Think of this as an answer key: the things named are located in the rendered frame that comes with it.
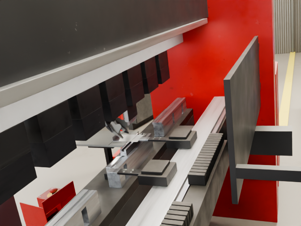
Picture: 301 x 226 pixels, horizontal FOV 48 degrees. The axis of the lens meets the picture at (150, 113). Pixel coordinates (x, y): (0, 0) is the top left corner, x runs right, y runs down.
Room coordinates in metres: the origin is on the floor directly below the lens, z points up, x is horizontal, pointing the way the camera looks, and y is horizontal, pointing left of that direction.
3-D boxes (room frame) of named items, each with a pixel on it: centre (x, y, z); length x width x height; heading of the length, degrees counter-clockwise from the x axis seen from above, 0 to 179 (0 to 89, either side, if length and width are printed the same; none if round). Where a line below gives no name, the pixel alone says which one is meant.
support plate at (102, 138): (1.58, 0.23, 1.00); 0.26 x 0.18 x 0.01; 67
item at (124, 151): (1.49, 0.11, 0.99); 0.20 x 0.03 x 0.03; 157
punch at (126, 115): (1.52, 0.09, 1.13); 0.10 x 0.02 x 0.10; 157
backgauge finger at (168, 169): (1.15, 0.07, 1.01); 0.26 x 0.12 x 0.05; 67
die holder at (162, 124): (2.02, -0.13, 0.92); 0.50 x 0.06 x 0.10; 157
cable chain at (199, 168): (1.17, -0.19, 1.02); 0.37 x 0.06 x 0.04; 157
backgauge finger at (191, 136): (1.44, -0.05, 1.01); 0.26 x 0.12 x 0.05; 67
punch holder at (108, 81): (1.36, 0.16, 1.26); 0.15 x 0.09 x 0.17; 157
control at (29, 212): (1.44, 0.54, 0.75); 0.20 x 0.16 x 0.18; 148
